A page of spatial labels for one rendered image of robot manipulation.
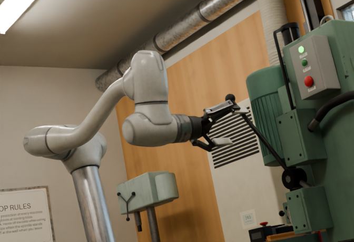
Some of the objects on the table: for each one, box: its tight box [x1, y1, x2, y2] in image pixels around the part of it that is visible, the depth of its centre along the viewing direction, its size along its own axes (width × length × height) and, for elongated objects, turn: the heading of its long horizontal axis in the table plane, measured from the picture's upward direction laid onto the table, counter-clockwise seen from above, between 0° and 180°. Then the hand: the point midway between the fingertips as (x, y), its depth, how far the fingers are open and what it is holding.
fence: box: [270, 231, 329, 242], centre depth 194 cm, size 60×2×6 cm, turn 86°
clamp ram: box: [276, 226, 294, 234], centre depth 208 cm, size 9×8×9 cm
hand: (235, 125), depth 203 cm, fingers open, 13 cm apart
